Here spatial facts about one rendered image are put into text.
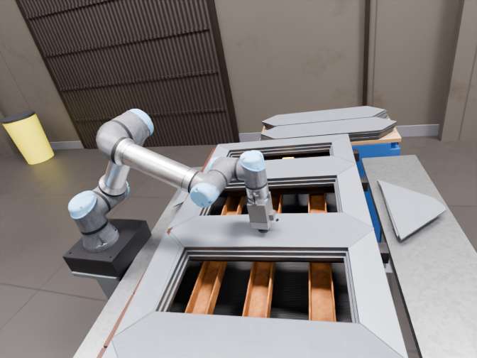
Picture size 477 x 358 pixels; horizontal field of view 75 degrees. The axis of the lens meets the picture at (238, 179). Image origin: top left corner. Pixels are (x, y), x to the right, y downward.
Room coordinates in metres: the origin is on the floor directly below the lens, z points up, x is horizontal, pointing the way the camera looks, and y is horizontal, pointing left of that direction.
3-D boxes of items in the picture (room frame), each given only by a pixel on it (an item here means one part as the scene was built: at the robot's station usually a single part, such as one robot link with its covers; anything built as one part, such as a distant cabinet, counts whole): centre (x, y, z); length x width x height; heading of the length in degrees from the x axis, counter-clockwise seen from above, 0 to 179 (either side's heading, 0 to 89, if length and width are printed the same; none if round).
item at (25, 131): (4.57, 2.89, 0.35); 0.45 x 0.44 x 0.69; 157
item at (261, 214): (0.88, -0.06, 0.96); 0.10 x 0.09 x 0.16; 66
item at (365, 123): (1.79, -0.58, 0.82); 0.80 x 0.40 x 0.06; 74
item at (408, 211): (0.96, -0.66, 0.77); 0.45 x 0.20 x 0.04; 164
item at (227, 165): (0.92, 0.04, 1.11); 0.11 x 0.11 x 0.08; 60
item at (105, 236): (1.14, 0.65, 0.82); 0.15 x 0.15 x 0.10
